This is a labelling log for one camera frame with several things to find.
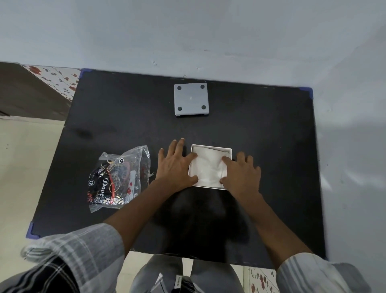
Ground person's left hand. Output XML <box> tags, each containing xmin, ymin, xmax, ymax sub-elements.
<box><xmin>154</xmin><ymin>138</ymin><xmax>199</xmax><ymax>196</ymax></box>

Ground person's right hand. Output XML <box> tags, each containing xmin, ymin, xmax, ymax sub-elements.
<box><xmin>220</xmin><ymin>152</ymin><xmax>262</xmax><ymax>200</ymax></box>

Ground white tissue paper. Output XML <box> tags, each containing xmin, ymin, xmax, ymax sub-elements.
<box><xmin>189</xmin><ymin>146</ymin><xmax>231</xmax><ymax>188</ymax></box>

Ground white square box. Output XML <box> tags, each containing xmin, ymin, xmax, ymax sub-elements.
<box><xmin>188</xmin><ymin>144</ymin><xmax>233</xmax><ymax>191</ymax></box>

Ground person's right forearm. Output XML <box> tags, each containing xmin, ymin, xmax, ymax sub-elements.
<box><xmin>233</xmin><ymin>192</ymin><xmax>312</xmax><ymax>270</ymax></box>

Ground person's left forearm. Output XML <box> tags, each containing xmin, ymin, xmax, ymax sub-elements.
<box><xmin>103</xmin><ymin>179</ymin><xmax>181</xmax><ymax>252</ymax></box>

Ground clear bag of chocolates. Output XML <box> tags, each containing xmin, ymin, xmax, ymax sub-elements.
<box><xmin>87</xmin><ymin>145</ymin><xmax>154</xmax><ymax>214</ymax></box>

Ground grey square box lid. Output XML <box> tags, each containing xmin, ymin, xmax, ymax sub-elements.
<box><xmin>174</xmin><ymin>82</ymin><xmax>209</xmax><ymax>118</ymax></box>

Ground grey trousers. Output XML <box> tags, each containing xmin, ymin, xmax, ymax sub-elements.
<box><xmin>130</xmin><ymin>254</ymin><xmax>245</xmax><ymax>293</ymax></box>

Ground grey plaid shirt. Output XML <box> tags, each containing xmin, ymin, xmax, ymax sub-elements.
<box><xmin>0</xmin><ymin>223</ymin><xmax>372</xmax><ymax>293</ymax></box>

